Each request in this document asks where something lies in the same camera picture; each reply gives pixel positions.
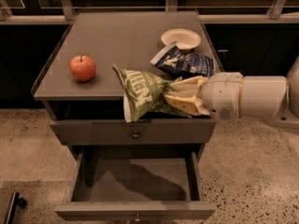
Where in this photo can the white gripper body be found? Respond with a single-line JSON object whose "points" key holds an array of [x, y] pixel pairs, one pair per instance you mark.
{"points": [[220, 94]]}

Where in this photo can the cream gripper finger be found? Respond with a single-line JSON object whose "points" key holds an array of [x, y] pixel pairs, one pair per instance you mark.
{"points": [[190, 105], [192, 83]]}

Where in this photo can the green jalapeno chip bag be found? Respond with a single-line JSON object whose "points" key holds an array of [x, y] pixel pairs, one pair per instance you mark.
{"points": [[143, 93]]}

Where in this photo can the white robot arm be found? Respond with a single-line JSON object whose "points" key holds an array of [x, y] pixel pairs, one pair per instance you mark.
{"points": [[273, 100]]}

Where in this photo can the blue potato chip bag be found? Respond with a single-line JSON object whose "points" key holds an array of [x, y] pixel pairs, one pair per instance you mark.
{"points": [[172, 61]]}

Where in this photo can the closed gray top drawer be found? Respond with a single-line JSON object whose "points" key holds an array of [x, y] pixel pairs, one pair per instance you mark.
{"points": [[82, 132]]}

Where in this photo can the gray drawer cabinet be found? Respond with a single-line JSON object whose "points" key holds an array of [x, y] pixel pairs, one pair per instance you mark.
{"points": [[127, 39]]}

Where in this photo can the open gray middle drawer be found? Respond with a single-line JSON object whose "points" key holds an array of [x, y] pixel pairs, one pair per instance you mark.
{"points": [[150, 186]]}

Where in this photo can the round metal top knob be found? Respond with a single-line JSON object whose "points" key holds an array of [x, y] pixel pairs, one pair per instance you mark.
{"points": [[135, 135]]}

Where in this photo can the red apple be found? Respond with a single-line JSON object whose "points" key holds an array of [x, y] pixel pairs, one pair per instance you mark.
{"points": [[82, 68]]}

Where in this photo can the metal railing with glass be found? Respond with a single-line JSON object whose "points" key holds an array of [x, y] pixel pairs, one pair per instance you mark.
{"points": [[209, 11]]}

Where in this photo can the black object floor corner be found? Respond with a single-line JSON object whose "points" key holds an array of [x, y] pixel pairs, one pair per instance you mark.
{"points": [[15, 201]]}

